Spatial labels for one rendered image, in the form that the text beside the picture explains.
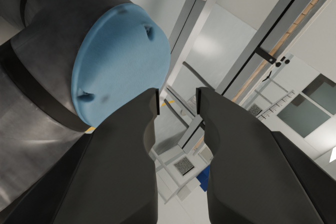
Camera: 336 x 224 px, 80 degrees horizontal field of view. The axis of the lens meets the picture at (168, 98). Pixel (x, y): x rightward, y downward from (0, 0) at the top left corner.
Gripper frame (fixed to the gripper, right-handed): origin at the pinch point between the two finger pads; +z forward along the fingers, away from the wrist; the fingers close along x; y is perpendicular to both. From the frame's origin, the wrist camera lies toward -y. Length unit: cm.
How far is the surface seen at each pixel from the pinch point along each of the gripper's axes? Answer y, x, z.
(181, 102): 63, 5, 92
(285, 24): 13, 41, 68
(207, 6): 10, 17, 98
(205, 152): 474, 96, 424
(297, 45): 36, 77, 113
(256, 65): 29, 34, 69
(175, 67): 43, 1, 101
